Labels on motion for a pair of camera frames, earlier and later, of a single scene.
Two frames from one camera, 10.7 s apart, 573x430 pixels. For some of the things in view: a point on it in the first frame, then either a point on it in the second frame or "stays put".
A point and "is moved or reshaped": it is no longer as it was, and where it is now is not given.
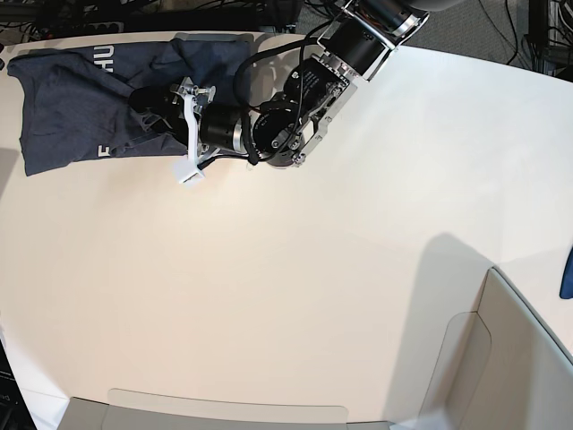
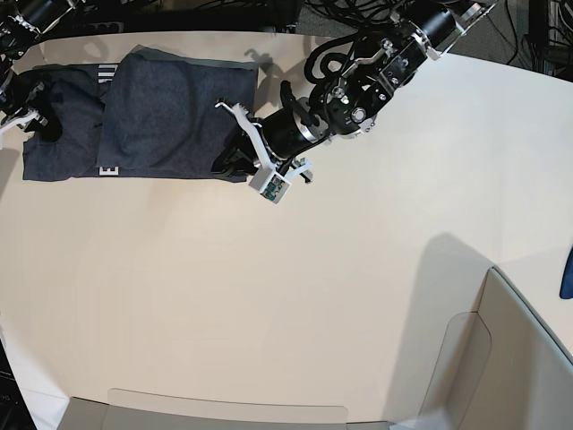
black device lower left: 14,413 stays put
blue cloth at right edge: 566,283 stays put
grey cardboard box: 501,367 stays put
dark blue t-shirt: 73,102 is moved or reshaped
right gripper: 160,99 → 272,180
